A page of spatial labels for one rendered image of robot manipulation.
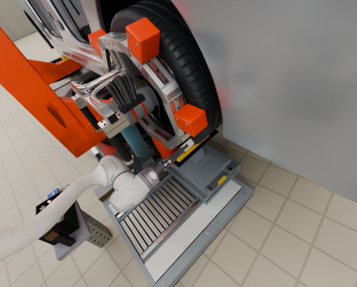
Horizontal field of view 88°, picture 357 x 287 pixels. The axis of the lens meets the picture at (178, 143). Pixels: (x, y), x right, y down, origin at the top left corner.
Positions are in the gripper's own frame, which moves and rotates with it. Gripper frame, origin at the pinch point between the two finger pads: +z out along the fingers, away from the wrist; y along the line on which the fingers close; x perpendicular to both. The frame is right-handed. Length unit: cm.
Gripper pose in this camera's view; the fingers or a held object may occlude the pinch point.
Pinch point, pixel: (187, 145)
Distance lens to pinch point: 87.9
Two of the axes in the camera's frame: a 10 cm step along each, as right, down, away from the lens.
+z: 7.3, -6.1, 3.2
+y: 2.7, -1.8, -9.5
